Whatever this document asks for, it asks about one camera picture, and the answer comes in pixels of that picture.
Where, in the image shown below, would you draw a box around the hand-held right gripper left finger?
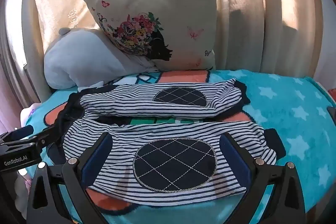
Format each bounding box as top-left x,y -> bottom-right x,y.
26,132 -> 114,224

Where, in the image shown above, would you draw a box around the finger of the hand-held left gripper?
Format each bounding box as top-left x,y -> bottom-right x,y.
0,125 -> 35,143
26,124 -> 68,153

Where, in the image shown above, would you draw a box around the turquoise cartoon star blanket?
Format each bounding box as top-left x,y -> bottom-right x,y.
25,69 -> 336,224

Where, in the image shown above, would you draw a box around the beige star pattern curtain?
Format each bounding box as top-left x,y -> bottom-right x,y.
0,0 -> 324,111

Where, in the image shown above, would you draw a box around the beige floral print pillow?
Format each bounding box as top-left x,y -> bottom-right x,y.
79,0 -> 221,71

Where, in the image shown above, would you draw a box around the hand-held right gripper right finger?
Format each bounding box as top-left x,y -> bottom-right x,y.
219,132 -> 306,224

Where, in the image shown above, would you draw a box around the striped pants with navy patches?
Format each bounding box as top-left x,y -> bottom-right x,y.
62,78 -> 286,205

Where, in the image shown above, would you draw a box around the grey plush toy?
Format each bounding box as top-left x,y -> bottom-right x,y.
43,27 -> 158,89

